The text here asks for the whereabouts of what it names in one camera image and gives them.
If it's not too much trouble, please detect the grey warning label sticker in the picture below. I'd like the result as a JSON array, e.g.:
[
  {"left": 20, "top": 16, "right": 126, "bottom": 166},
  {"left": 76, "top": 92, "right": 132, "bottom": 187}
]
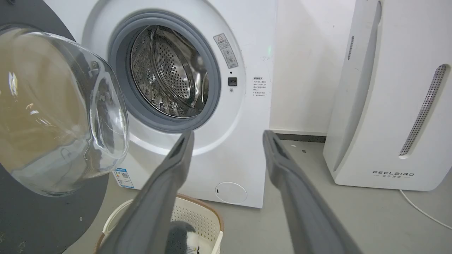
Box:
[{"left": 213, "top": 33, "right": 239, "bottom": 69}]

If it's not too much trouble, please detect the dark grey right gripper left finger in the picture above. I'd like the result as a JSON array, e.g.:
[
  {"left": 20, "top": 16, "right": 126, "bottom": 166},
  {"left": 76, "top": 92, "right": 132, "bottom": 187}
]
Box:
[{"left": 97, "top": 130, "right": 195, "bottom": 254}]

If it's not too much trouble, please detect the washing machine door with glass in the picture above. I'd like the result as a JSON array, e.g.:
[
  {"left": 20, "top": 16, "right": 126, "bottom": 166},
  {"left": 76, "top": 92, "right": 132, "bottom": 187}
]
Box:
[{"left": 0, "top": 0, "right": 130, "bottom": 254}]

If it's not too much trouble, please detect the white perforated laundry basket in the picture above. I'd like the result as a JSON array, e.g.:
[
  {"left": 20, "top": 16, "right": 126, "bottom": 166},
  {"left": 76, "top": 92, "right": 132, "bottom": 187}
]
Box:
[{"left": 94, "top": 193, "right": 224, "bottom": 254}]

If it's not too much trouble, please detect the white Feelbird air purifier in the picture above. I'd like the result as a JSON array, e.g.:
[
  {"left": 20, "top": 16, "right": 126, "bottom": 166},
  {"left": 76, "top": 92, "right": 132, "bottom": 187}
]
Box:
[{"left": 323, "top": 0, "right": 452, "bottom": 192}]

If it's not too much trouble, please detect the white front-load washing machine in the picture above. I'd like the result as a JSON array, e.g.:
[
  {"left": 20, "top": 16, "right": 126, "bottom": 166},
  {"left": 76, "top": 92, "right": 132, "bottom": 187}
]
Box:
[{"left": 42, "top": 0, "right": 279, "bottom": 208}]

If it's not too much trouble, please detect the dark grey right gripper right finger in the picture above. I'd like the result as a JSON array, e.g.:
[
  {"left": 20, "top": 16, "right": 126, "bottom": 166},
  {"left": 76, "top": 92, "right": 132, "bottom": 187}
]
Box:
[{"left": 262, "top": 129, "right": 363, "bottom": 254}]

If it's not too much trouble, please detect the white power cable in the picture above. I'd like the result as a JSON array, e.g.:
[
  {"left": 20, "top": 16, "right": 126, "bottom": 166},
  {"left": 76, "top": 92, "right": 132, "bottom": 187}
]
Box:
[{"left": 399, "top": 189, "right": 452, "bottom": 230}]

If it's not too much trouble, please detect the blue energy label sticker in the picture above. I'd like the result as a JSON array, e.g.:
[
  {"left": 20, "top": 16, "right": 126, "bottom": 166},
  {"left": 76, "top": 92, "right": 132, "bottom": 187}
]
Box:
[{"left": 114, "top": 168, "right": 135, "bottom": 189}]

